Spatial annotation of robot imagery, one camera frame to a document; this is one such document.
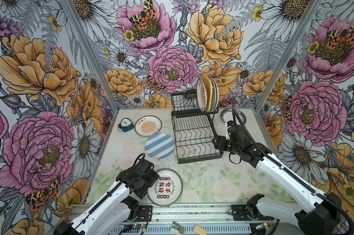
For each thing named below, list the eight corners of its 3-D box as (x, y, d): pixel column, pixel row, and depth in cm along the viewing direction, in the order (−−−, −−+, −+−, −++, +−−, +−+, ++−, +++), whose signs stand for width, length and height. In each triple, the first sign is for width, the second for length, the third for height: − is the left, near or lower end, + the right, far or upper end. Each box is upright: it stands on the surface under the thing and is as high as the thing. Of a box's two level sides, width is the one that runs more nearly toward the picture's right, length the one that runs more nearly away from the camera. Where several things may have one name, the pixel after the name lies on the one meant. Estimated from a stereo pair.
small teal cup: (118, 126, 111) (116, 123, 108) (127, 120, 115) (126, 116, 112) (125, 133, 107) (124, 130, 104) (135, 126, 111) (134, 123, 108)
